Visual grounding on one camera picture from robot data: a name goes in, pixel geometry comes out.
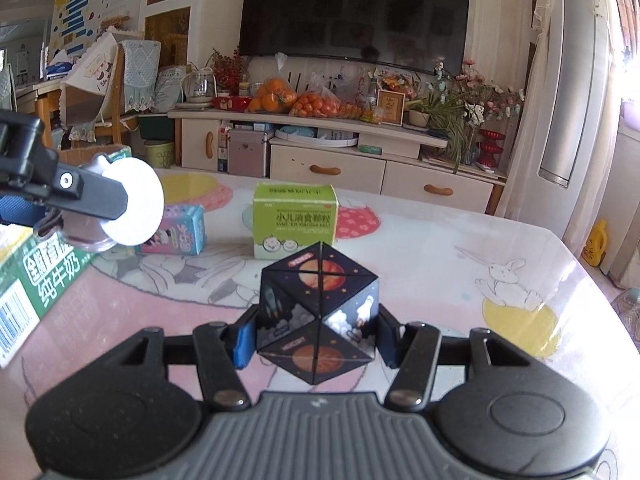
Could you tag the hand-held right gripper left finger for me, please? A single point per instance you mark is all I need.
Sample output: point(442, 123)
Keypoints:
point(247, 335)

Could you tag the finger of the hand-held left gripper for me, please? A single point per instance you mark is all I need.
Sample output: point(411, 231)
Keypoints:
point(25, 210)
point(90, 192)

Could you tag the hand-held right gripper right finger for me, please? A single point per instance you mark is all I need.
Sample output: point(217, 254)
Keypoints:
point(390, 340)

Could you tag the clear jar white lid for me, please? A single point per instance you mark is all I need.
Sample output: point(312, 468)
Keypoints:
point(142, 210)

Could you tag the cardboard box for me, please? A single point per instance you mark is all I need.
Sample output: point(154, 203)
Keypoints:
point(35, 285)

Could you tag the black space print cube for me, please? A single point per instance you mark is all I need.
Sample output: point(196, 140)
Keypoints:
point(320, 310)

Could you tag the green topped box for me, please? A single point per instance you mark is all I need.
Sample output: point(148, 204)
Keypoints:
point(95, 152)

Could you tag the wooden desk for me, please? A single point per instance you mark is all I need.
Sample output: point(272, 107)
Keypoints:
point(42, 105)

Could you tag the wooden chair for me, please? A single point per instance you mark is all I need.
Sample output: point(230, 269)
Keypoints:
point(116, 125)

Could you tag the green trash can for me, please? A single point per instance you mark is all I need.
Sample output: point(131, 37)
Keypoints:
point(159, 156)

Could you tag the blue and pink carton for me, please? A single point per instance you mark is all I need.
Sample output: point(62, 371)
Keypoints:
point(175, 235)

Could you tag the beige tote bag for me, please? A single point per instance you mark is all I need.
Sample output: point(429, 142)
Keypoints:
point(92, 75)

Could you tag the green medicine box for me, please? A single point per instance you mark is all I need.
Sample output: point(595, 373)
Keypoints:
point(295, 220)

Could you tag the lace chair cover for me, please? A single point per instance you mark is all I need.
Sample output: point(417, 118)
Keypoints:
point(141, 75)

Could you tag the silver case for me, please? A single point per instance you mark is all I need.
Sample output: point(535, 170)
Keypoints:
point(249, 155)

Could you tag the red box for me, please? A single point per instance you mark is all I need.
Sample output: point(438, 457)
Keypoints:
point(231, 104)

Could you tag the red berry branches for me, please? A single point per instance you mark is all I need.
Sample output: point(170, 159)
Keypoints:
point(227, 70)

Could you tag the cream television cabinet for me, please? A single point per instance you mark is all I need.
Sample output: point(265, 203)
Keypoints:
point(325, 167)

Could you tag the small green box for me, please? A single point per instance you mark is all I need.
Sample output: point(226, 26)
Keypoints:
point(370, 149)

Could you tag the bag of oranges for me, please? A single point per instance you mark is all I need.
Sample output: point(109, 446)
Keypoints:
point(272, 95)

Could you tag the white round tray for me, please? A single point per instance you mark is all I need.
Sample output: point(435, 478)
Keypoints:
point(315, 137)

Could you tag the red stand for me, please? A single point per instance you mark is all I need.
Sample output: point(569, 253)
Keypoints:
point(489, 150)

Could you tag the yellow detergent bottle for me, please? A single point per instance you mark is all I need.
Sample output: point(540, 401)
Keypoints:
point(594, 245)

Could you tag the green potted plant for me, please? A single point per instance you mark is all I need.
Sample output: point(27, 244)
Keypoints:
point(450, 120)

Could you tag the bag of tangerines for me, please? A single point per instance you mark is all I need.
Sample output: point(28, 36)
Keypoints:
point(315, 102)

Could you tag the pink artificial flowers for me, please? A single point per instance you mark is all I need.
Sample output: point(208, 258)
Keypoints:
point(480, 95)

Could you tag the lace covered standing air conditioner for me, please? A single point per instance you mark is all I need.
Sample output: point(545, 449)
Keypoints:
point(565, 110)

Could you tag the black flat television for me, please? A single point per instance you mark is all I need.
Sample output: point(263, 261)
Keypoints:
point(350, 10)

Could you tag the wall poster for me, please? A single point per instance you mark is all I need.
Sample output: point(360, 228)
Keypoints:
point(95, 5)

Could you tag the wooden picture frame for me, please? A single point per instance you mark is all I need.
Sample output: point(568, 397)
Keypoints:
point(390, 107)

